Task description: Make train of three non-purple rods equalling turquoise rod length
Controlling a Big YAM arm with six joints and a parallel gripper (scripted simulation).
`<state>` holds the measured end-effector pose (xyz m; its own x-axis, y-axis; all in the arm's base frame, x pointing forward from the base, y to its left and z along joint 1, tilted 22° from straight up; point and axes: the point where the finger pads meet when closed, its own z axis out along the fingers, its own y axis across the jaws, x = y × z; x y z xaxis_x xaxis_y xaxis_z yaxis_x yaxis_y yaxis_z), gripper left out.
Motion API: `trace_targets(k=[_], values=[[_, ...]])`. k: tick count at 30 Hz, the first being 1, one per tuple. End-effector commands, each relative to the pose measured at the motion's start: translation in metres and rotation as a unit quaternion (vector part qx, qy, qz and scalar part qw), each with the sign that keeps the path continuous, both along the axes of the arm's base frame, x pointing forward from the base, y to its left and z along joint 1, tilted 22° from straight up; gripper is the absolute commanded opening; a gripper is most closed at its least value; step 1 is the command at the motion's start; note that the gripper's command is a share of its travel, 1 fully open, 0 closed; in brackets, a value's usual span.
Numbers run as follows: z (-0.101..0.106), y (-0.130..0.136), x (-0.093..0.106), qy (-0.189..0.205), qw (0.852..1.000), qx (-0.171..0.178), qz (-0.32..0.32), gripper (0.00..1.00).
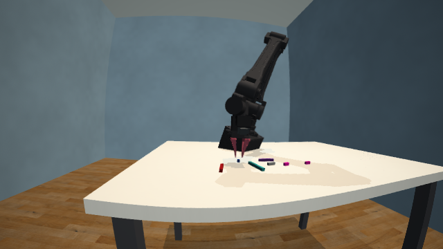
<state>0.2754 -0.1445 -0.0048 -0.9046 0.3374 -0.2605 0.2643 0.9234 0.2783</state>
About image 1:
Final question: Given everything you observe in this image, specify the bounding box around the turquoise rod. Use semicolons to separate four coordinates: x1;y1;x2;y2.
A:
248;161;265;172

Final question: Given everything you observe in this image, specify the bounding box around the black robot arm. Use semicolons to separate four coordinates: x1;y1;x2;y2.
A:
225;31;289;137

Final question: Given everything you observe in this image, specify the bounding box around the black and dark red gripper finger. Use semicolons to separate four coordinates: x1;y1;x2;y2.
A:
242;138;250;158
230;138;237;157

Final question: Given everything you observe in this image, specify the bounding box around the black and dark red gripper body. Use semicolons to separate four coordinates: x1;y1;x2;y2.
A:
226;129;255;138

